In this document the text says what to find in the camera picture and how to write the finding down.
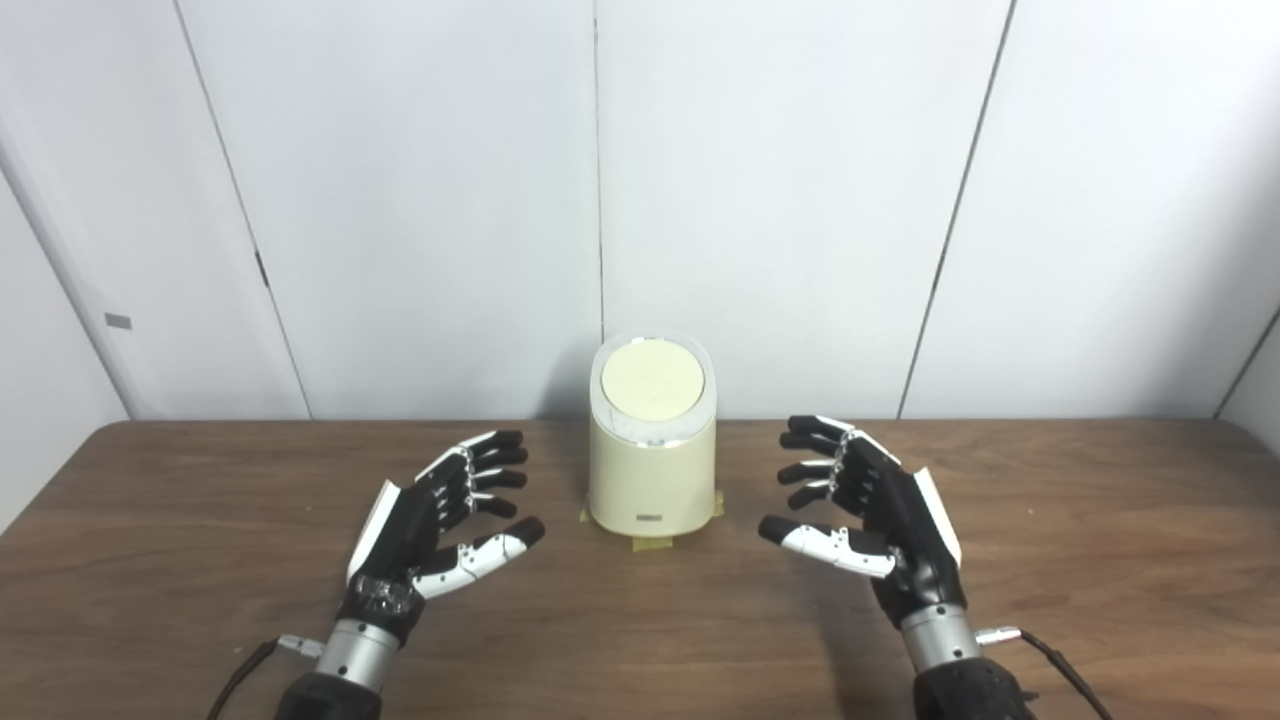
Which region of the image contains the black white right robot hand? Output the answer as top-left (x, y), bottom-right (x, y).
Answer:
top-left (758, 415), bottom-right (968, 629)

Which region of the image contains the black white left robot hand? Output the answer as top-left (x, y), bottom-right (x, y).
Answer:
top-left (338, 430), bottom-right (547, 646)

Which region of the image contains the cream round bin lid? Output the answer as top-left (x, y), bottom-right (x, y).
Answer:
top-left (600, 338), bottom-right (706, 421)

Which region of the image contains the cream-colored bin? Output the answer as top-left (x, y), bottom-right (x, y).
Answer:
top-left (587, 330), bottom-right (718, 538)

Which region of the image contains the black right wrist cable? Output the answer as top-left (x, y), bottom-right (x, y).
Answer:
top-left (975, 626), bottom-right (1116, 720)

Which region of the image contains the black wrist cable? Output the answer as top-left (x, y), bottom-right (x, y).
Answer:
top-left (207, 635), bottom-right (323, 720)
top-left (975, 626), bottom-right (1116, 720)

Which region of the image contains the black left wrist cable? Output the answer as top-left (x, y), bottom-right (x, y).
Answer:
top-left (207, 635), bottom-right (323, 720)

